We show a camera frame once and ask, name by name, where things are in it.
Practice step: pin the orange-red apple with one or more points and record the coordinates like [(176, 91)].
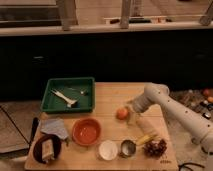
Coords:
[(122, 113)]

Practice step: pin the purple grape bunch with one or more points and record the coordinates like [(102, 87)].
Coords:
[(155, 148)]

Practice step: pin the dark brown plate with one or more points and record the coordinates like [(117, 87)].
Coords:
[(37, 150)]

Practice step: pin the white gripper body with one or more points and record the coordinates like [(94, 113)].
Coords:
[(140, 104)]

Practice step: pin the blue-grey cloth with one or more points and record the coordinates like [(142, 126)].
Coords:
[(55, 127)]

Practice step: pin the tan sponge block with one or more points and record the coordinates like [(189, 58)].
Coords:
[(47, 151)]

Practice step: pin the red bowl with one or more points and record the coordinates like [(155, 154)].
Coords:
[(86, 132)]

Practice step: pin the white small bowl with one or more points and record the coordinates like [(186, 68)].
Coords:
[(108, 150)]

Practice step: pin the black knife handle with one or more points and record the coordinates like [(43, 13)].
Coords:
[(34, 128)]

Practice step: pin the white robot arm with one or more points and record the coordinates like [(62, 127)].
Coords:
[(199, 127)]

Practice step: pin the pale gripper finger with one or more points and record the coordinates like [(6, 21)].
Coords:
[(131, 115)]

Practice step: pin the small metal utensil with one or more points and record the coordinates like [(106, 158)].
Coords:
[(82, 92)]

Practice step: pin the yellow corn cob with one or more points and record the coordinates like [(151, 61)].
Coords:
[(145, 139)]

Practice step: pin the green plastic tray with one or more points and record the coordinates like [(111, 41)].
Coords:
[(85, 103)]

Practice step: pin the metal cup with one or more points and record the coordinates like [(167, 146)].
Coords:
[(127, 148)]

